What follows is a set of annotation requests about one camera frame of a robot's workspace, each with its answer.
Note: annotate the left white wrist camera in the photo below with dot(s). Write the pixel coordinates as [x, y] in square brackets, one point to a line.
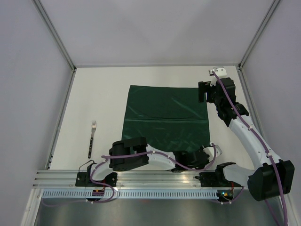
[210, 151]

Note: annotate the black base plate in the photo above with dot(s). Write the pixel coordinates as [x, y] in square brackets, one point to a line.
[83, 180]
[208, 179]

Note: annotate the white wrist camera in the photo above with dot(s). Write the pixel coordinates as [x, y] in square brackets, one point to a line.
[219, 72]
[210, 151]

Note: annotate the dark green cloth napkin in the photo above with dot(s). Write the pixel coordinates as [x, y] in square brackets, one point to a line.
[171, 119]

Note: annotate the aluminium mounting rail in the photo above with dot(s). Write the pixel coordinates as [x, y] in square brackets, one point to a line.
[125, 180]

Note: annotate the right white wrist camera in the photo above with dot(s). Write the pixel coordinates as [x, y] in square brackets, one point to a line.
[219, 72]

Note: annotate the right aluminium frame post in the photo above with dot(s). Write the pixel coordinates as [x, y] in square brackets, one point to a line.
[259, 32]

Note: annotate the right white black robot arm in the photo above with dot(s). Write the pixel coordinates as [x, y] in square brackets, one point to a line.
[271, 175]

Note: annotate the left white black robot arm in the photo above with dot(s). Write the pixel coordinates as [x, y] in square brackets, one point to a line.
[135, 153]

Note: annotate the white slotted cable duct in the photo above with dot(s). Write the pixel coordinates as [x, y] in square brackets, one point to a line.
[138, 194]

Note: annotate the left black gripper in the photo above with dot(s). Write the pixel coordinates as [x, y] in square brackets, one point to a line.
[202, 165]

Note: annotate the silver fork with dark handle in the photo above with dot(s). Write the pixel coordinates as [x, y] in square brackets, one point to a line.
[93, 130]

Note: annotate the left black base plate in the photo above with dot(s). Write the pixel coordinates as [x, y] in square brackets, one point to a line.
[83, 180]

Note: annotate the aluminium frame post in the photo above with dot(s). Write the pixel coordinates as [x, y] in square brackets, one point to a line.
[53, 32]
[259, 32]

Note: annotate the left aluminium frame post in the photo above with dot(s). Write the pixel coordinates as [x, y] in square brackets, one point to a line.
[53, 32]

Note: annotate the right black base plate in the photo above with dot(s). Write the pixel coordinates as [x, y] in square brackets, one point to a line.
[208, 179]

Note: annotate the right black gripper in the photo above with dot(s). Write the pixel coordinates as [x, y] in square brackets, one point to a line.
[203, 87]

